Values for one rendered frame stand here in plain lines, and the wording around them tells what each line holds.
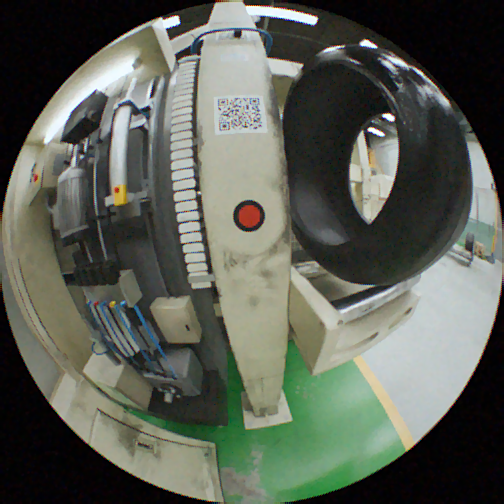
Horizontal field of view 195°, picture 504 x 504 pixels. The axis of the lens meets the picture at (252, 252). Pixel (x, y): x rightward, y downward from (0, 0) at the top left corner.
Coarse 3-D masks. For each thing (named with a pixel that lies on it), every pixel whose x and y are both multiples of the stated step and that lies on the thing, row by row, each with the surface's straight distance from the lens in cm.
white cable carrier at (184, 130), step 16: (192, 64) 38; (176, 80) 35; (192, 80) 34; (176, 96) 32; (192, 96) 30; (176, 112) 29; (192, 112) 28; (176, 128) 27; (192, 128) 27; (176, 144) 25; (192, 144) 25; (176, 160) 25; (192, 160) 24; (176, 176) 24; (192, 176) 23; (192, 192) 23; (176, 208) 23; (192, 208) 22; (192, 224) 22; (192, 240) 23; (192, 256) 24; (208, 256) 27; (192, 272) 25; (208, 272) 24
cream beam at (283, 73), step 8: (272, 64) 83; (280, 64) 84; (288, 64) 87; (296, 64) 90; (272, 72) 77; (280, 72) 79; (288, 72) 81; (296, 72) 83; (280, 80) 79; (288, 80) 80; (280, 88) 83; (288, 88) 84; (280, 96) 88; (280, 104) 94
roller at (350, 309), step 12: (420, 276) 50; (372, 288) 32; (384, 288) 34; (396, 288) 37; (408, 288) 43; (336, 300) 26; (348, 300) 27; (360, 300) 28; (372, 300) 30; (384, 300) 33; (348, 312) 26; (360, 312) 28
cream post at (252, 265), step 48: (240, 0) 126; (240, 48) 41; (240, 144) 23; (240, 192) 21; (288, 192) 23; (240, 240) 21; (288, 240) 23; (240, 288) 24; (288, 288) 26; (240, 336) 31
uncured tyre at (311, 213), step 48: (336, 48) 38; (288, 96) 53; (336, 96) 64; (384, 96) 25; (432, 96) 26; (288, 144) 56; (336, 144) 73; (432, 144) 21; (336, 192) 71; (432, 192) 20; (336, 240) 57; (384, 240) 23; (432, 240) 22
